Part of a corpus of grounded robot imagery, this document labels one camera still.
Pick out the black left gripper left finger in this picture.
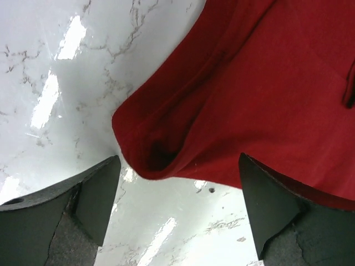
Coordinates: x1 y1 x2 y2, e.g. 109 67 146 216
1 156 121 265

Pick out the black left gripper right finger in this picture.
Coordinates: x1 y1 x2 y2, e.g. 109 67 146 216
239 154 354 266

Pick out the dark red t-shirt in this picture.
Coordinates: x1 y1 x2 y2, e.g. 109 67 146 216
112 1 354 200

